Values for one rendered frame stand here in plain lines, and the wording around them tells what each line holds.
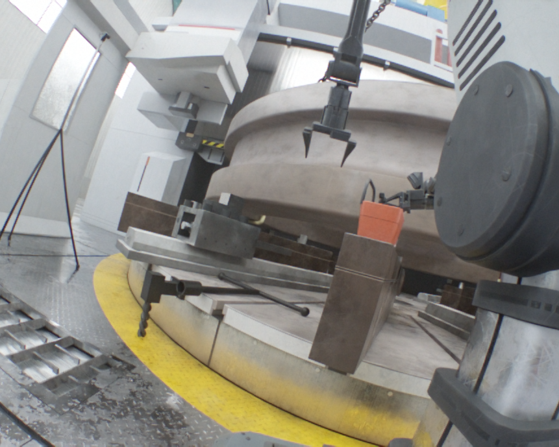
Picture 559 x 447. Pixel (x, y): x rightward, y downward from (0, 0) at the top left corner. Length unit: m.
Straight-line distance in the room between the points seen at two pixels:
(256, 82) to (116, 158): 2.81
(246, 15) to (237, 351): 3.91
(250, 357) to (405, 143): 1.44
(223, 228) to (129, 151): 4.10
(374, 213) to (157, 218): 2.28
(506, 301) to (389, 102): 1.73
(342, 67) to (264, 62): 4.84
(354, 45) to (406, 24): 7.60
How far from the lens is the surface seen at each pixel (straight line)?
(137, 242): 1.75
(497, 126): 0.23
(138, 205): 2.96
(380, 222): 0.99
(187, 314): 1.50
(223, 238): 1.87
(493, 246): 0.21
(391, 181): 1.69
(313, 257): 3.31
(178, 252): 1.84
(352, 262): 0.86
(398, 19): 8.46
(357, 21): 0.84
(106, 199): 5.81
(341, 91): 0.79
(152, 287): 1.41
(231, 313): 1.26
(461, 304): 3.33
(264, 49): 5.78
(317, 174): 1.83
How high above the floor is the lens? 0.60
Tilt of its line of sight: 4 degrees up
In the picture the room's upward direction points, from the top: 16 degrees clockwise
